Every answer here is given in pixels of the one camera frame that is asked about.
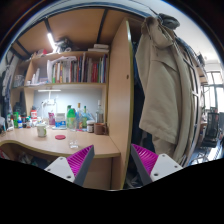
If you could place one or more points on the stack of papers on shelf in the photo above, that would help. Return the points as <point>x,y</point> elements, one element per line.
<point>100,48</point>

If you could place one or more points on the wooden bookshelf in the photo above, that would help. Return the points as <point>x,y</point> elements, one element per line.
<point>36,74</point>

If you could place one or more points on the blue tissue box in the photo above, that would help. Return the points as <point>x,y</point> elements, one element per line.
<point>60,121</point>

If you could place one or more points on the wooden wardrobe side panel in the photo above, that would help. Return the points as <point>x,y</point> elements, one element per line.
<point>120,106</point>

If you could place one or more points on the red round lid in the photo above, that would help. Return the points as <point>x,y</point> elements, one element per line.
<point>60,137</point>

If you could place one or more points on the clear glass bottle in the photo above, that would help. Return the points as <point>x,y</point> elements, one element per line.
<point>99,113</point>

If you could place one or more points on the white desk lamp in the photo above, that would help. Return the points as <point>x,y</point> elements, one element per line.
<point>48,100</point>

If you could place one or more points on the black chair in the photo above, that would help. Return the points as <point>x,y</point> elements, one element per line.
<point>212,129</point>

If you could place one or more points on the green glass bottle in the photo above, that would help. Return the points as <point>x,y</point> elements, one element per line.
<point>84,118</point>

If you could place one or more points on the small white-lidded jar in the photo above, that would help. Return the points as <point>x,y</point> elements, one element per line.
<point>90,126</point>

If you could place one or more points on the brown ceramic mug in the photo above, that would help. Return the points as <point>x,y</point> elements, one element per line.
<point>99,128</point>

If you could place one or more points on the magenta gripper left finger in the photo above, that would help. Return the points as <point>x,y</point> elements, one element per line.
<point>73,168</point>

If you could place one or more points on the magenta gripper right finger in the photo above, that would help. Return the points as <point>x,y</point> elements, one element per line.
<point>152,167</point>

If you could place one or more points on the white green-banded mug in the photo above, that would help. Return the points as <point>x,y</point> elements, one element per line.
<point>41,130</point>

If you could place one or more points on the row of colourful books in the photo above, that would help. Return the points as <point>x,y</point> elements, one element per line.
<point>77,69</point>

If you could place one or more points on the clear drinking glass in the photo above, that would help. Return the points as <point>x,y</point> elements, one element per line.
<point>72,135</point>

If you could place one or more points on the green soda bottle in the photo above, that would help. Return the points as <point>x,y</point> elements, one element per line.
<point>71,118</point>

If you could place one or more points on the fluorescent tube light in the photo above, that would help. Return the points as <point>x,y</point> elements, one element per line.
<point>51,40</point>

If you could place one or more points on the beige hanging coat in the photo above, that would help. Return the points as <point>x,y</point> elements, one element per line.
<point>168,107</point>

